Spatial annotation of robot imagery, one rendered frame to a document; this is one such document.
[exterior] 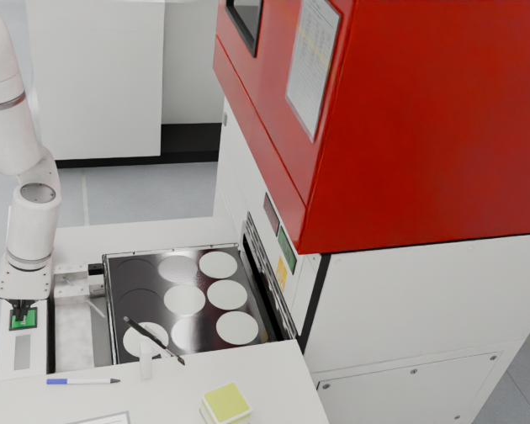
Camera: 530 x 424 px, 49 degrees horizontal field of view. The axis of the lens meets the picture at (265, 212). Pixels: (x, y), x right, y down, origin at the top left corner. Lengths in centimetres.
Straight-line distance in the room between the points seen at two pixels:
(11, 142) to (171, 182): 236
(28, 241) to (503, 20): 90
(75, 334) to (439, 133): 91
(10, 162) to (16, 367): 45
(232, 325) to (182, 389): 26
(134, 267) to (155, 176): 188
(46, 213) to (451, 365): 112
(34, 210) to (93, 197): 213
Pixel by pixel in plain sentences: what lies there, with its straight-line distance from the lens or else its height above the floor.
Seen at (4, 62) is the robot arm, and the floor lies 156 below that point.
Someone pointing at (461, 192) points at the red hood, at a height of 136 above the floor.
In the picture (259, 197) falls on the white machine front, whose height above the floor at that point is 107.
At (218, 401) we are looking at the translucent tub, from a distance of 114.
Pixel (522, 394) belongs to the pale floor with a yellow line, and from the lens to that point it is 282.
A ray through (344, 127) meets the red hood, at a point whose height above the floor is 151.
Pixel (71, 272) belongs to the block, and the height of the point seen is 91.
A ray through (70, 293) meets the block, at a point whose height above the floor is 91.
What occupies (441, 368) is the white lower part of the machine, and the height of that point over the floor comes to 75.
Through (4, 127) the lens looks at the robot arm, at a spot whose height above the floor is 146.
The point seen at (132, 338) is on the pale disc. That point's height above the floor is 90.
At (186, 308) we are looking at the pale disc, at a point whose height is 90.
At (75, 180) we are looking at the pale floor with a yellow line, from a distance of 337.
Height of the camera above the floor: 199
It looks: 38 degrees down
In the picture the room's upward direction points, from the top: 10 degrees clockwise
